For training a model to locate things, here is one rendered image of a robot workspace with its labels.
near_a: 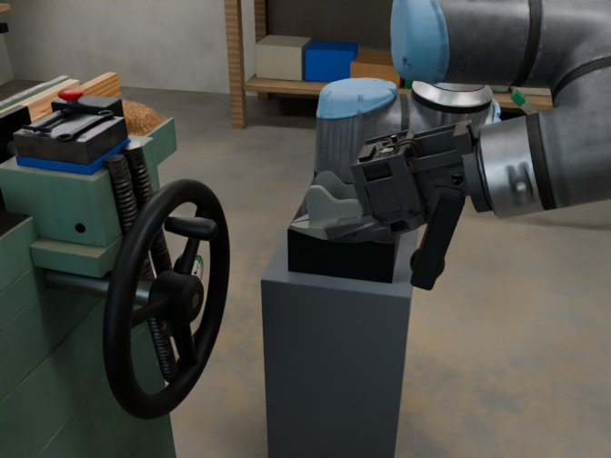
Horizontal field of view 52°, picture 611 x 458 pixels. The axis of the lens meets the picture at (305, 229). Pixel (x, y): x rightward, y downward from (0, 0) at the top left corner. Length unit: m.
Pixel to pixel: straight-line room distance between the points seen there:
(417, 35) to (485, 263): 1.88
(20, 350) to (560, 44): 0.69
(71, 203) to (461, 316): 1.57
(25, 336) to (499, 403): 1.33
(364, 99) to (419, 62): 0.56
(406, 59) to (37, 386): 0.61
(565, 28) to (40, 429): 0.78
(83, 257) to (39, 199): 0.09
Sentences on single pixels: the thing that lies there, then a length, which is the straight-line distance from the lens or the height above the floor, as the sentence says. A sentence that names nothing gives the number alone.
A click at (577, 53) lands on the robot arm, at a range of 0.63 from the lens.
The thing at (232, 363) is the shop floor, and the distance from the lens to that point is 1.90.
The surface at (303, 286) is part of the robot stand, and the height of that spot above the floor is 0.55.
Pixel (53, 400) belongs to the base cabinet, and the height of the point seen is 0.64.
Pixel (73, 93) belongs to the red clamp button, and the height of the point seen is 1.02.
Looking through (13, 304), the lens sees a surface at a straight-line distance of 0.82.
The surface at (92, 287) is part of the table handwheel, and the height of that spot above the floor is 0.82.
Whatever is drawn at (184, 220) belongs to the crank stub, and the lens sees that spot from 0.68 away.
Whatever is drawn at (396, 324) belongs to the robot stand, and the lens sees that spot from 1.26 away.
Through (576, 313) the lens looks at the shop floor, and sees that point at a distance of 2.26.
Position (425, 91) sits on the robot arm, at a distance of 1.19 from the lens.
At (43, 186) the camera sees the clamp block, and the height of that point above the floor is 0.94.
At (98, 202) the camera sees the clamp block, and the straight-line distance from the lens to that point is 0.75.
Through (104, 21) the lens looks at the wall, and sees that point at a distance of 4.50.
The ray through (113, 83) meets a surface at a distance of 1.22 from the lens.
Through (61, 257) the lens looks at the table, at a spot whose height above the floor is 0.86.
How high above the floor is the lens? 1.26
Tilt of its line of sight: 29 degrees down
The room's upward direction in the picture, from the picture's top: straight up
